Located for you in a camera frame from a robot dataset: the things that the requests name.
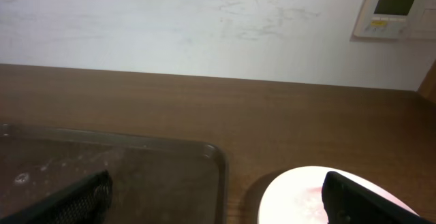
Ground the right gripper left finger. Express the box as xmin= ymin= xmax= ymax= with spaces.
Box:
xmin=1 ymin=170 xmax=113 ymax=224

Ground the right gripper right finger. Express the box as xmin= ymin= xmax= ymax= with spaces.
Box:
xmin=322 ymin=171 xmax=433 ymax=224

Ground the pink plate with red stain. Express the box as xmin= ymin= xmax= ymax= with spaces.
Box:
xmin=256 ymin=166 xmax=419 ymax=224

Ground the large brown serving tray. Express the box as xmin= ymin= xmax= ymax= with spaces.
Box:
xmin=1 ymin=124 xmax=228 ymax=224

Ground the white wall thermostat panel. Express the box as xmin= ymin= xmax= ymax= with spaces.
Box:
xmin=352 ymin=0 xmax=435 ymax=41

